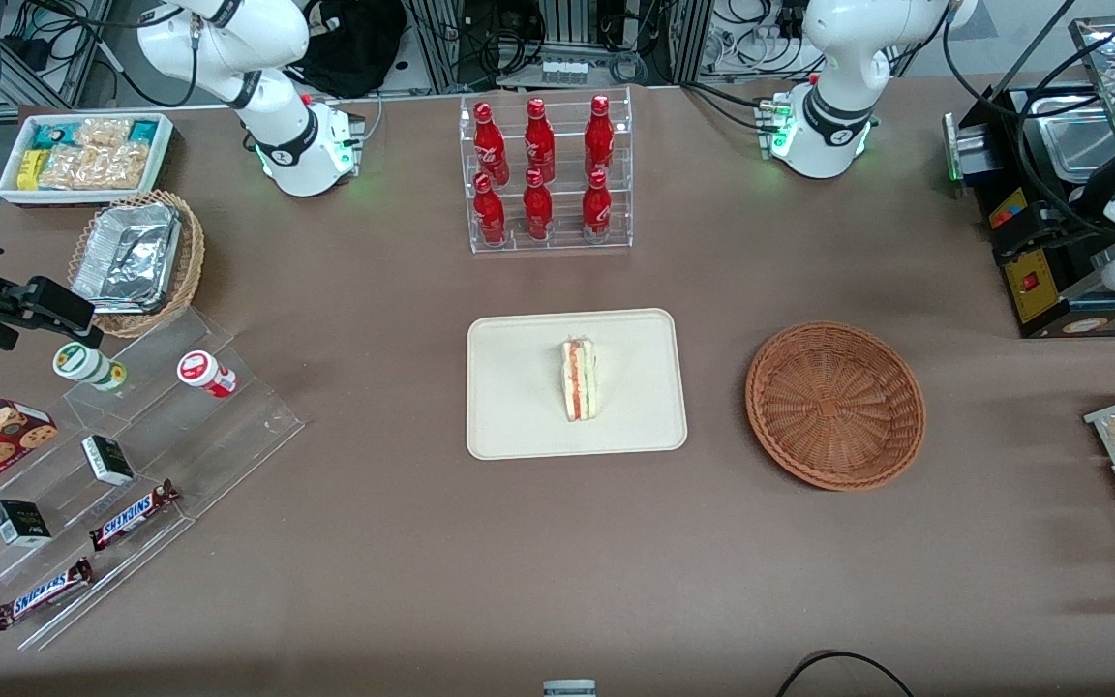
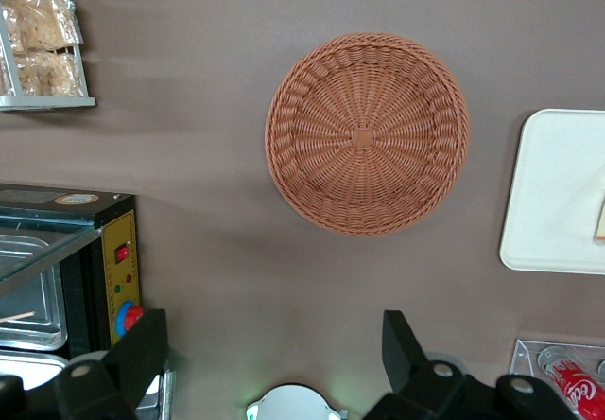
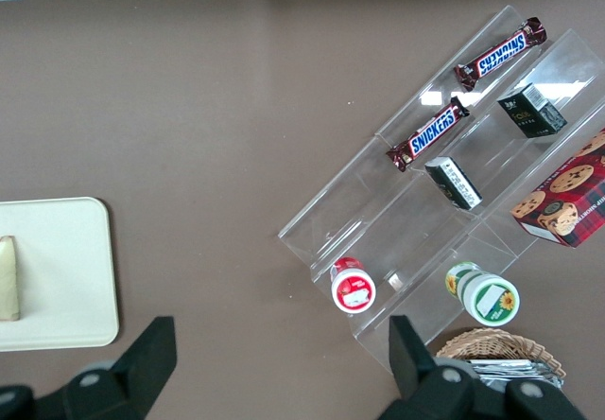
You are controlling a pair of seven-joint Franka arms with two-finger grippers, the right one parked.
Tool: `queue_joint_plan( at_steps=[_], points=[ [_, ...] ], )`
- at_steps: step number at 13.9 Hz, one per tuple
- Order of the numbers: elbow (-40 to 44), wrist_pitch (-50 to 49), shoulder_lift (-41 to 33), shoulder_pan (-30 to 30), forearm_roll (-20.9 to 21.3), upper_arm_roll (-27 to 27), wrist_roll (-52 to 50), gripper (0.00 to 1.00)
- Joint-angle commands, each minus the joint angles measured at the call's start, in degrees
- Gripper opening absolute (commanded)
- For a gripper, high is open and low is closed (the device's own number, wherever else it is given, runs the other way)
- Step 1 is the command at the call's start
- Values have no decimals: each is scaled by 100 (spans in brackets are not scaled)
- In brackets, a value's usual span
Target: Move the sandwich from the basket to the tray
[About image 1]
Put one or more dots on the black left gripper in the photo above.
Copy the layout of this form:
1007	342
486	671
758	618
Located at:
1069	219

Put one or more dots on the triangular sandwich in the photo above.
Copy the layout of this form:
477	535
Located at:
579	382

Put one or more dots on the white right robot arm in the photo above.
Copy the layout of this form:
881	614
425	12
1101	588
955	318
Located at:
296	145

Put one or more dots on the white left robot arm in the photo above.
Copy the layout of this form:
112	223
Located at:
833	58

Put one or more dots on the light tan wicker basket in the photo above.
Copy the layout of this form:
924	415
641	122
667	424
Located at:
188	261

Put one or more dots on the brown round wicker basket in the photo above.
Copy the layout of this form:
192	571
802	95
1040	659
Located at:
833	407

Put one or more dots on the cream plastic tray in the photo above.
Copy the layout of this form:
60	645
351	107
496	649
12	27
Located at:
519	387

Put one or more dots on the green lidded cup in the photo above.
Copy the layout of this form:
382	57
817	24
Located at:
81	363

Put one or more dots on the black countertop machine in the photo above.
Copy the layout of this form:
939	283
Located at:
1051	310

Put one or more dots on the grey metal block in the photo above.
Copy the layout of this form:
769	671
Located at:
969	150

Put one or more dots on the steel pan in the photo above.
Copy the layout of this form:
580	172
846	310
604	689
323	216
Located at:
1080	140

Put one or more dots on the stacked aluminium foil containers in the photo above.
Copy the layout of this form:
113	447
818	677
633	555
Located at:
127	257

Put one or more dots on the white rectangular snack bin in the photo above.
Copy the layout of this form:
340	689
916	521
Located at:
8	184

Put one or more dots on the yellow snack packet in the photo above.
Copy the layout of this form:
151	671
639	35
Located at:
29	169

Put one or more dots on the small black carton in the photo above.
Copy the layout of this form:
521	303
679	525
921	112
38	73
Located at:
107	460
20	523

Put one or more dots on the clear cracker bag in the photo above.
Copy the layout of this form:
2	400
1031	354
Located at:
93	166
103	132

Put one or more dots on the red lidded cup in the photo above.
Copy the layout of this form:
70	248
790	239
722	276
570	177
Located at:
199	371

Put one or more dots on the teal snack packet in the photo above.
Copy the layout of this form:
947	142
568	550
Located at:
52	134
144	130

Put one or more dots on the Snickers chocolate bar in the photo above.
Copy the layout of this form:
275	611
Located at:
132	516
40	595

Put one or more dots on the clear acrylic stepped shelf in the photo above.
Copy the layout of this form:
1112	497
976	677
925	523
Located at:
219	436

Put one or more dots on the red cola bottle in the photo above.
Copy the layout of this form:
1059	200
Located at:
490	215
539	140
490	145
537	208
596	208
599	136

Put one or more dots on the black bag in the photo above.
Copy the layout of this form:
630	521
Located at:
354	48

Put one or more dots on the clear acrylic bottle rack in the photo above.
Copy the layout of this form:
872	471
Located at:
562	242

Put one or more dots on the white power strip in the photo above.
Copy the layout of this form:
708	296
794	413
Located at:
564	70

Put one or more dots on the small grey device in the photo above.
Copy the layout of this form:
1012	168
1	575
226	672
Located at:
569	689

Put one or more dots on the aluminium frame rack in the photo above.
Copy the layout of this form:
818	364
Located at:
441	44

